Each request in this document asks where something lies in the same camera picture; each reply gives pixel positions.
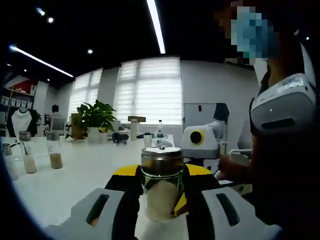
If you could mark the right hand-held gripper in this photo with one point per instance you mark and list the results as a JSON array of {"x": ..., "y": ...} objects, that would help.
[{"x": 207, "y": 148}]

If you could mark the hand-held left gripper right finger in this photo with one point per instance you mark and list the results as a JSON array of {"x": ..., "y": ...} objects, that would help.
[{"x": 215, "y": 220}]

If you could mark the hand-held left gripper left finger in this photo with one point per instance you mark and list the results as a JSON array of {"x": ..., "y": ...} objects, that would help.
[{"x": 105, "y": 217}]

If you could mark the seasoning bottle brown powder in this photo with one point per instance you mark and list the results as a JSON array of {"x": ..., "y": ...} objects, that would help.
[{"x": 55, "y": 157}]

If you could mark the tall seasoning bottle white powder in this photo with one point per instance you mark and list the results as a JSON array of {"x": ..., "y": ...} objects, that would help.
[{"x": 29, "y": 160}]

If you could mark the green label water bottle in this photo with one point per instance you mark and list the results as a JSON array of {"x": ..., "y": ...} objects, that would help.
[{"x": 160, "y": 131}]

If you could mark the white thermos bottle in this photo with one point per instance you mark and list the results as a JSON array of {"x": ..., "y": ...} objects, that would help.
[{"x": 135, "y": 131}]

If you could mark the person's right hand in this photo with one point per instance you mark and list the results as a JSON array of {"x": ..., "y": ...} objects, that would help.
[{"x": 235, "y": 170}]

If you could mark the white cabinet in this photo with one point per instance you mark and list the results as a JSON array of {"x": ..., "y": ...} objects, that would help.
[{"x": 197, "y": 115}]

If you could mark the dark chair back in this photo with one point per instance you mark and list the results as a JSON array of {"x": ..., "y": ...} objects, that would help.
[{"x": 222, "y": 112}]

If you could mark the white handheld device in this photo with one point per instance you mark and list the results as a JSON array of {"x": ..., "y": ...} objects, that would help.
[{"x": 163, "y": 142}]

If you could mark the printed paper cup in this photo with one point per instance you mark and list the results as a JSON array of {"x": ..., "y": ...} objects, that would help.
[{"x": 148, "y": 141}]

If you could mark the flat cardboard box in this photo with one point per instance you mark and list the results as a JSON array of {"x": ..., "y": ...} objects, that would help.
[{"x": 137, "y": 118}]

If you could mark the grey desk figurine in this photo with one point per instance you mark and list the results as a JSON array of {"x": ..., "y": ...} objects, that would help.
[{"x": 120, "y": 138}]

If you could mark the window with white blinds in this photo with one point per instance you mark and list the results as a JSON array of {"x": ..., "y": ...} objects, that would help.
[
  {"x": 86, "y": 92},
  {"x": 150, "y": 92}
]

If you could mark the white worn neck device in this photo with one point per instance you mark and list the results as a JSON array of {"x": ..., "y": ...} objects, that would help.
[{"x": 282, "y": 105}]

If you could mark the brown paper bag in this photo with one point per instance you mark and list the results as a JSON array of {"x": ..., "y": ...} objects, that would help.
[{"x": 76, "y": 127}]

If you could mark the green potted plant white pot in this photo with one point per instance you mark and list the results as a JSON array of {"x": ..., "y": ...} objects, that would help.
[{"x": 96, "y": 117}]

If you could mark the white mesh chair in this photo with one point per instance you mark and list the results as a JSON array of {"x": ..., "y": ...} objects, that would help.
[{"x": 58, "y": 125}]

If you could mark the black and white shirt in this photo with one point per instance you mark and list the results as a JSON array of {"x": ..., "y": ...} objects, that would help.
[{"x": 22, "y": 122}]

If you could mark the long ceiling strip light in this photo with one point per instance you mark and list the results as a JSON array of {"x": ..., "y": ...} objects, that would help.
[{"x": 157, "y": 27}]

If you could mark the shelf of white storage boxes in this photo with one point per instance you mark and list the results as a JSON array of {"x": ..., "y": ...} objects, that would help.
[{"x": 17, "y": 100}]

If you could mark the group of ceiling spotlights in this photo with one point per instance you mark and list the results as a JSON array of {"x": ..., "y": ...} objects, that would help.
[{"x": 90, "y": 51}]

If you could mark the curved ceiling strip light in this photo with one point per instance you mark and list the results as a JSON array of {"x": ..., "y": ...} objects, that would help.
[{"x": 42, "y": 61}]

